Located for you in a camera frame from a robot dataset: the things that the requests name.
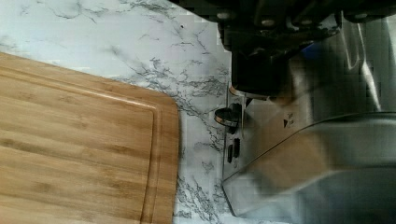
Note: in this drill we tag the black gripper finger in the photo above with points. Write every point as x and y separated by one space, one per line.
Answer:
260 57

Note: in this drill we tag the silver two-slot toaster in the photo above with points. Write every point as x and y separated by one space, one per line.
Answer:
322 151

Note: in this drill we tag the bamboo cutting board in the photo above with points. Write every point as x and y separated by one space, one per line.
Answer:
81 149

